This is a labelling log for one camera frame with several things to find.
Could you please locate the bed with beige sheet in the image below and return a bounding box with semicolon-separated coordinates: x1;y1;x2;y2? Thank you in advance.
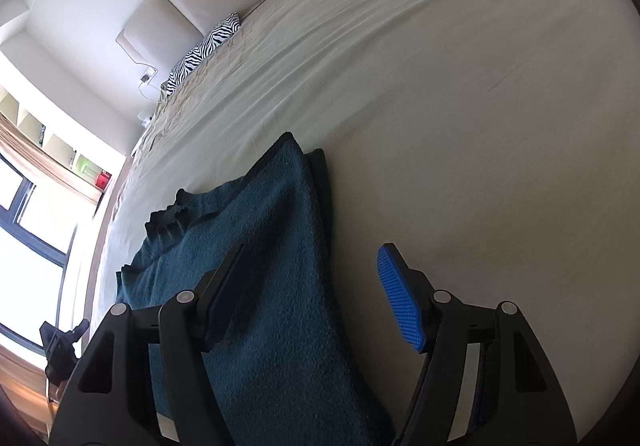
82;0;640;446

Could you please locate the dark framed window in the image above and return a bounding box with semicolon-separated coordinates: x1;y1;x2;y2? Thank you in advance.
0;153;77;342

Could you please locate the dark green knit sweater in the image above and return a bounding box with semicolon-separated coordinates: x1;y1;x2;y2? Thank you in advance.
115;132;396;446

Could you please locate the beige curtain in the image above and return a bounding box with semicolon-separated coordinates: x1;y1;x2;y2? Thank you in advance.
0;118;106;204

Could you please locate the wooden window sill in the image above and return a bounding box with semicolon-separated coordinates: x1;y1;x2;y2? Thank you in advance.
0;341;66;429

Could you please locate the green box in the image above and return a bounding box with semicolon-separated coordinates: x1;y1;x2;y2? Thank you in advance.
75;153;99;183

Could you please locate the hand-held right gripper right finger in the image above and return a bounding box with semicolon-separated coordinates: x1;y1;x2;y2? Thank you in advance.
377;243;581;446

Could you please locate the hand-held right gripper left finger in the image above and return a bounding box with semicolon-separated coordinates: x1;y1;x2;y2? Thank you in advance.
48;240;251;446

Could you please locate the zebra print pillow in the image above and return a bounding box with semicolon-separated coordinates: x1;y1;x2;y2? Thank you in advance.
166;12;242;96

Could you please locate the white wall shelf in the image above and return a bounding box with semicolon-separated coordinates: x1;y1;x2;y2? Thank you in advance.
0;86;113;199

